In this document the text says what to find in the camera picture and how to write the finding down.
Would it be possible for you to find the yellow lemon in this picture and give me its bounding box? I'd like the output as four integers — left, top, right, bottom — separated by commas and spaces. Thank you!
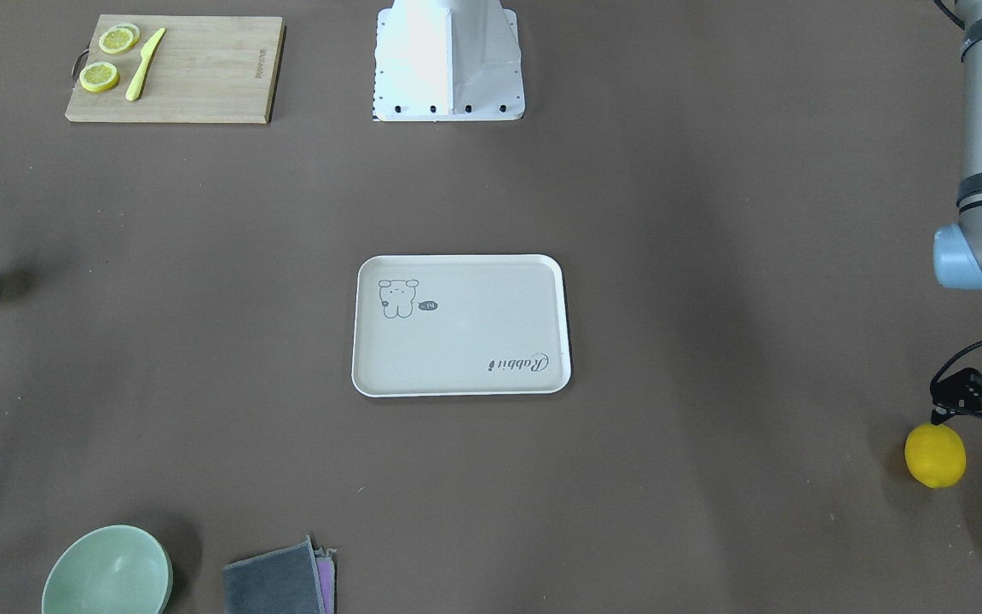
904, 423, 967, 489

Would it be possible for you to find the white rectangular tray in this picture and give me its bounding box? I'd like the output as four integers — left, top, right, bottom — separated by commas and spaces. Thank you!
351, 255, 572, 399

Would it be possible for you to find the lower lemon slice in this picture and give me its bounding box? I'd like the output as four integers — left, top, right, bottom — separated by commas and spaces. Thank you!
77, 61, 120, 93

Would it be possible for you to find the lemon slice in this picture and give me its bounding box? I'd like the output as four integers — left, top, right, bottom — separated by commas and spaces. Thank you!
77, 61, 120, 93
98, 23, 141, 55

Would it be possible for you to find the upper lemon slice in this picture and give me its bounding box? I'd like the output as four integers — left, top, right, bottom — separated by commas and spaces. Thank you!
98, 23, 141, 55

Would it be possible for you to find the yellow plastic knife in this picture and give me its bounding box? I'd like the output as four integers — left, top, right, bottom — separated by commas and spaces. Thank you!
124, 27, 167, 101

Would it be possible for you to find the bamboo cutting board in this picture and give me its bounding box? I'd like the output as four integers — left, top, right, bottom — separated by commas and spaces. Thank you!
65, 13, 286, 125

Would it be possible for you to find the pale green bowl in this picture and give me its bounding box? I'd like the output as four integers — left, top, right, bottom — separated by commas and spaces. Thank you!
40, 524, 174, 613

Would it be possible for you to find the grey folded cloth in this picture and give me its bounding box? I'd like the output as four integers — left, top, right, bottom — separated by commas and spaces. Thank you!
222, 536, 324, 613

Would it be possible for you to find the purple cloth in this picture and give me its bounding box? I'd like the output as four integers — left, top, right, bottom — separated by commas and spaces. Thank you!
315, 548, 336, 614

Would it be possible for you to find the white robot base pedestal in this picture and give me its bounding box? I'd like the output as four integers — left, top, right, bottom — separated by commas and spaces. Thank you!
372, 1, 526, 122

